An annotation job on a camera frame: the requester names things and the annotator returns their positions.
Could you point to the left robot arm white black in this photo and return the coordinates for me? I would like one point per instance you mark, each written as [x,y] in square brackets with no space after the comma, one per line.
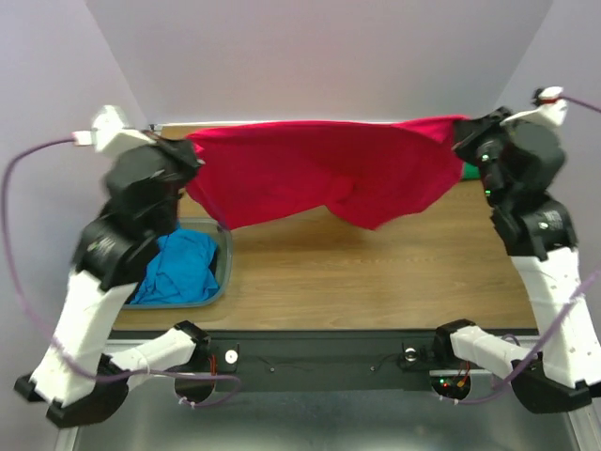
[81,384]

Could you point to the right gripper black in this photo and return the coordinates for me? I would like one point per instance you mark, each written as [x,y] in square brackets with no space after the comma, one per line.
[470,133]

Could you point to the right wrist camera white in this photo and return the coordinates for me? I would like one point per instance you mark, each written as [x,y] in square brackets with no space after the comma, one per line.
[550,109]

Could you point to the folded green t shirt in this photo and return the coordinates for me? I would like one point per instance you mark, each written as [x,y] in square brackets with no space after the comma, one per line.
[470,172]

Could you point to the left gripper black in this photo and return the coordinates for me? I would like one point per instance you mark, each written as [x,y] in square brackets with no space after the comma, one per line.
[182,151]

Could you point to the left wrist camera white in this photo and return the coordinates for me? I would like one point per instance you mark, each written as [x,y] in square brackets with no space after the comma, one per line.
[111,134]

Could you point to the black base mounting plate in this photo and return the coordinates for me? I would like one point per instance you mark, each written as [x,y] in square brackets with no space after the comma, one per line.
[312,361]

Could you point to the teal plastic bin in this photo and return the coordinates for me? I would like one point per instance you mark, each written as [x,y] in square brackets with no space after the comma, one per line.
[221,265]

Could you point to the blue t shirt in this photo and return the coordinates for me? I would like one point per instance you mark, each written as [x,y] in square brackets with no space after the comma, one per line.
[180,273]

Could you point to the red t shirt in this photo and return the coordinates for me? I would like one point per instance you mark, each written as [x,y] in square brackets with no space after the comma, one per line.
[366,174]

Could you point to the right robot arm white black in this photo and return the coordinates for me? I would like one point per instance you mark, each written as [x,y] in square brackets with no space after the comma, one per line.
[518,157]

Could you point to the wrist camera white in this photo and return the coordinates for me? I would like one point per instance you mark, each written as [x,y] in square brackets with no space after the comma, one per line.
[550,109]
[111,134]

